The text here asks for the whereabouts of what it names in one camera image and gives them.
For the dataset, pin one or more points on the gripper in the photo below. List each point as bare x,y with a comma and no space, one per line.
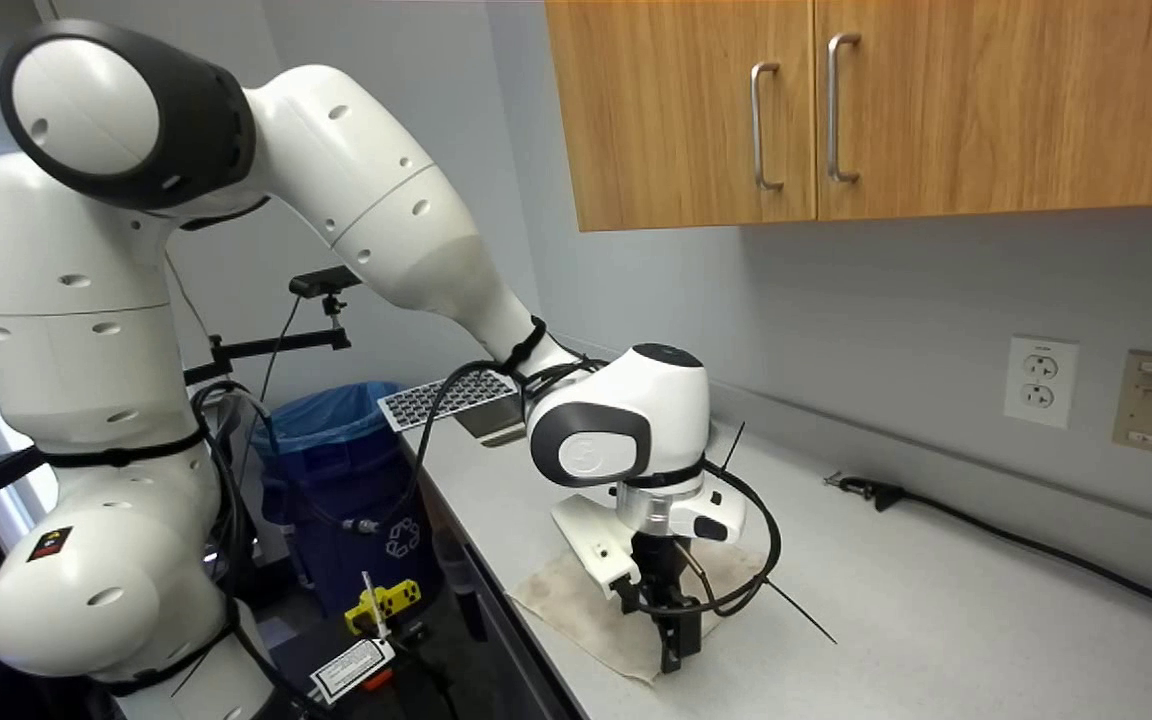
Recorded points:
658,565

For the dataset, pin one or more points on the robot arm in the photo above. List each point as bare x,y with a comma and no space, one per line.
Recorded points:
86,330

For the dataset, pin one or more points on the beige towel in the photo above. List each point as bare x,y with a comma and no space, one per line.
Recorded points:
576,610

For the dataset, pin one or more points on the yellow clamp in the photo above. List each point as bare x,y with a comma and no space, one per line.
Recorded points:
383,603

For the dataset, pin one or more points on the dotted calibration board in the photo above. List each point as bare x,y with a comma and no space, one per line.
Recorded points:
451,397

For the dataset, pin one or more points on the white label tag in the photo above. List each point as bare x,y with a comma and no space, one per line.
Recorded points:
351,668

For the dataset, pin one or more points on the blue recycling bin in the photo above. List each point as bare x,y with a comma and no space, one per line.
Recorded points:
336,480

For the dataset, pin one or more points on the narrow wooden cabinet door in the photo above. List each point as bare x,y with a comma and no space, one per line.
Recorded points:
666,120

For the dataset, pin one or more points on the wide wooden cabinet door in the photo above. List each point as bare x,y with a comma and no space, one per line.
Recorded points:
1026,100

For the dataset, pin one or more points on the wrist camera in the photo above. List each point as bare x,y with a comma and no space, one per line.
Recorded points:
591,535

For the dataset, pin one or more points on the white wall socket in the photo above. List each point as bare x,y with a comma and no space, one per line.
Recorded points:
1040,382

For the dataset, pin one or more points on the camera on mount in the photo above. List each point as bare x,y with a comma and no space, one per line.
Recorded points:
324,282

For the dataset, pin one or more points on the wooden wall cabinet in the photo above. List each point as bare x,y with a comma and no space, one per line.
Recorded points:
936,110

